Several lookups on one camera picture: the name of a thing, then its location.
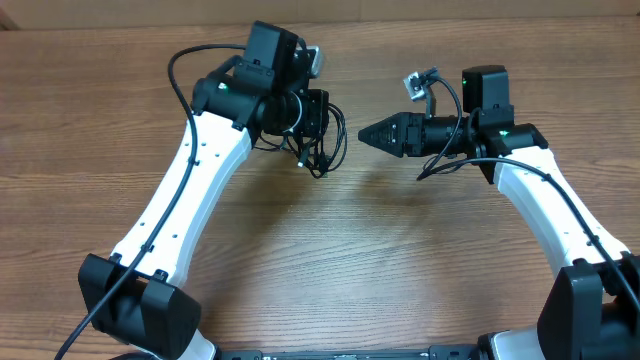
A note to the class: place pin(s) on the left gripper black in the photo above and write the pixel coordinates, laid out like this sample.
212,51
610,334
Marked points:
318,118

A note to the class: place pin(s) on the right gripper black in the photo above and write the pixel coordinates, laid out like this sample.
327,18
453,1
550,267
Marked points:
404,124

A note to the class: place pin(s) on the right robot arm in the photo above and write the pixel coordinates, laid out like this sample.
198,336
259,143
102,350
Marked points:
592,310

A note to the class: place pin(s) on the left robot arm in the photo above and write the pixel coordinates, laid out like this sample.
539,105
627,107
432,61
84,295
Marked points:
136,295

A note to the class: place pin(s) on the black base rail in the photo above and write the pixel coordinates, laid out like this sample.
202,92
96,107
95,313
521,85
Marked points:
345,355

